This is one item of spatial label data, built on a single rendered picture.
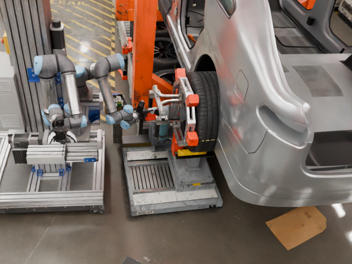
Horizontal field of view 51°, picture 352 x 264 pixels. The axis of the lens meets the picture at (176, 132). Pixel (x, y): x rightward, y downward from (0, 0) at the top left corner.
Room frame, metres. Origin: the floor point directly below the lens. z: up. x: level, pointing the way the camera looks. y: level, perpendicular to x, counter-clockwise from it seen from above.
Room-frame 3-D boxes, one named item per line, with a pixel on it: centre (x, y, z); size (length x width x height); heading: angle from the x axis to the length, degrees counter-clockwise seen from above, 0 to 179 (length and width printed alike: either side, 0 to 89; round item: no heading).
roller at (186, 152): (2.28, -0.16, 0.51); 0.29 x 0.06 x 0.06; 107
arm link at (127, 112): (2.18, 0.40, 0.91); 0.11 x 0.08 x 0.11; 134
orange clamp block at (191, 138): (2.06, -0.13, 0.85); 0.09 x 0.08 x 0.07; 17
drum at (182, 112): (2.34, 0.04, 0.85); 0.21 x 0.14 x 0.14; 107
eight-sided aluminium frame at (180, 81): (2.36, -0.03, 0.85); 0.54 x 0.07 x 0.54; 17
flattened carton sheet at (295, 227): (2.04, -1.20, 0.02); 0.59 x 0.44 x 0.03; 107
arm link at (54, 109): (1.71, 0.75, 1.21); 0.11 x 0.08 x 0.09; 27
